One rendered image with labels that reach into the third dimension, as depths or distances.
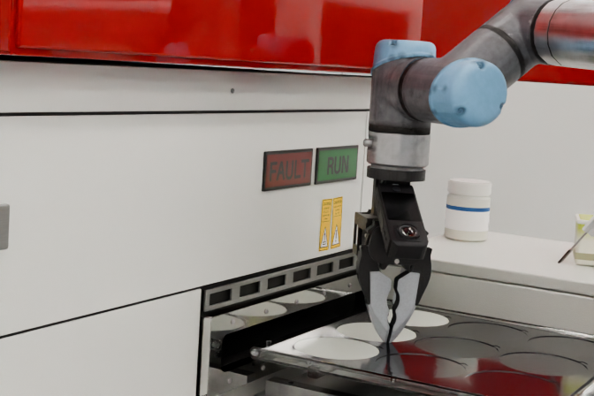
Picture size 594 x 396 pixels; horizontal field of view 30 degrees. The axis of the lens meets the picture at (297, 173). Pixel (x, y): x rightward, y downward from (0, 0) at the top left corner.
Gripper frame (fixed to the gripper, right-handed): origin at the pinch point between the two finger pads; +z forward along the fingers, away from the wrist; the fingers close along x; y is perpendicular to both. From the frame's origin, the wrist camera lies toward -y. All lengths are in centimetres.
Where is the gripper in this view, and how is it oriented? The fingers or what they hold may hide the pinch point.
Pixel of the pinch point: (389, 333)
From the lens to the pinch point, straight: 136.4
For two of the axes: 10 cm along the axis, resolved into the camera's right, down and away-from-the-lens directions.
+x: -9.8, -0.4, -2.0
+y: -1.9, -1.1, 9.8
